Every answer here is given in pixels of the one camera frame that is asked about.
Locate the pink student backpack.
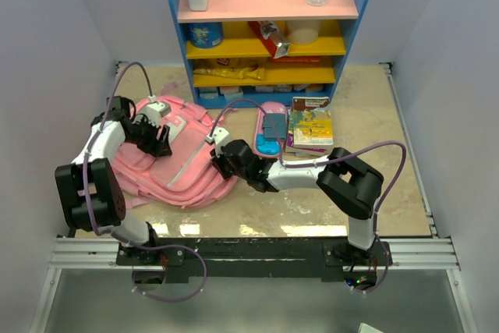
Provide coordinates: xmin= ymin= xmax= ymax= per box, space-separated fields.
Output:
xmin=112 ymin=90 xmax=236 ymax=209

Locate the white translucent cup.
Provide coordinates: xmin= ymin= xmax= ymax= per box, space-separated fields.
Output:
xmin=285 ymin=19 xmax=320 ymax=45

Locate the yellow illustrated book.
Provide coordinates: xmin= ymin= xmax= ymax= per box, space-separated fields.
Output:
xmin=290 ymin=97 xmax=334 ymax=150

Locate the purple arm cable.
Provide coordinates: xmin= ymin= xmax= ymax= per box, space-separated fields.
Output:
xmin=210 ymin=98 xmax=407 ymax=295
xmin=80 ymin=61 xmax=209 ymax=303

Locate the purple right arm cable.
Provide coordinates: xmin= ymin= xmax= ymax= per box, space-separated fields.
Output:
xmin=210 ymin=98 xmax=407 ymax=295

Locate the blue cartoon can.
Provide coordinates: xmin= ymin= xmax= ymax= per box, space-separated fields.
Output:
xmin=188 ymin=22 xmax=224 ymax=49

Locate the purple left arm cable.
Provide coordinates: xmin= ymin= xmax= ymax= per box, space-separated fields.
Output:
xmin=80 ymin=61 xmax=209 ymax=303

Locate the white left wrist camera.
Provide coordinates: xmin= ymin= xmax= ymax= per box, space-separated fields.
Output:
xmin=137 ymin=95 xmax=171 ymax=126

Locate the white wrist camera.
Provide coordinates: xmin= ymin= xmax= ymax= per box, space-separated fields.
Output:
xmin=137 ymin=95 xmax=171 ymax=126
xmin=205 ymin=126 xmax=232 ymax=154

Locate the blue pink yellow shelf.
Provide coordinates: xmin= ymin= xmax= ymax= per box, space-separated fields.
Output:
xmin=168 ymin=0 xmax=369 ymax=108

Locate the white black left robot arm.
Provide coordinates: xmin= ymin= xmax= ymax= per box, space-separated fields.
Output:
xmin=55 ymin=96 xmax=172 ymax=265

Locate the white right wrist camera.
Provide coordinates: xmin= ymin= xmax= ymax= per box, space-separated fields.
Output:
xmin=205 ymin=126 xmax=232 ymax=154

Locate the yellow chips bag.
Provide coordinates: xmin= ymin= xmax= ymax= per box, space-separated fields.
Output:
xmin=193 ymin=58 xmax=265 ymax=80

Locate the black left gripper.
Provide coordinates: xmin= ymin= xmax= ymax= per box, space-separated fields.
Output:
xmin=126 ymin=115 xmax=172 ymax=158

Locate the red silver snack box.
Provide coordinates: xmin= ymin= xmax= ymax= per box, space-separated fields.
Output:
xmin=247 ymin=20 xmax=290 ymax=58

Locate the pink blue pencil case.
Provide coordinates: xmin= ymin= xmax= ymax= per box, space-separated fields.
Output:
xmin=253 ymin=101 xmax=288 ymax=158

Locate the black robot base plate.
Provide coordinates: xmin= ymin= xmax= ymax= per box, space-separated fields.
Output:
xmin=116 ymin=237 xmax=393 ymax=287

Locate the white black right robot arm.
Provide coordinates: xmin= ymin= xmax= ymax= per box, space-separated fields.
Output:
xmin=207 ymin=137 xmax=384 ymax=265

